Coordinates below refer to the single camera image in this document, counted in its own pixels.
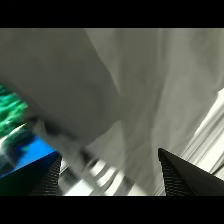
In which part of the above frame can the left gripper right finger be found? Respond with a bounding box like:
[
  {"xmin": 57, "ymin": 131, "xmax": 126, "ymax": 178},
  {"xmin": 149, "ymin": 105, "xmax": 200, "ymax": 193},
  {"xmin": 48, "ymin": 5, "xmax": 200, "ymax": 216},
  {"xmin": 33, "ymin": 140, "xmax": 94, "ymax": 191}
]
[{"xmin": 157, "ymin": 147, "xmax": 224, "ymax": 197}]

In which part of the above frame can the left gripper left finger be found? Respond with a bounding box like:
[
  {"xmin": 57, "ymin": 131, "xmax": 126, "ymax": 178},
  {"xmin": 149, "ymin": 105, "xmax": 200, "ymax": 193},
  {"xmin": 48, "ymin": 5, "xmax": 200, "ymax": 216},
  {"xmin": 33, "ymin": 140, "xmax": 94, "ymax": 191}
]
[{"xmin": 0, "ymin": 151, "xmax": 64, "ymax": 197}]

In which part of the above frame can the brown garment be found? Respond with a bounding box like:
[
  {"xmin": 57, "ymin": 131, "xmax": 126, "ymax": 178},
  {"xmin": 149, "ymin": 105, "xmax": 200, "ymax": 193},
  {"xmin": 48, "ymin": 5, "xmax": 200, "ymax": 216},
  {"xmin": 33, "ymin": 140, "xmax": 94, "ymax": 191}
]
[{"xmin": 0, "ymin": 27, "xmax": 224, "ymax": 196}]

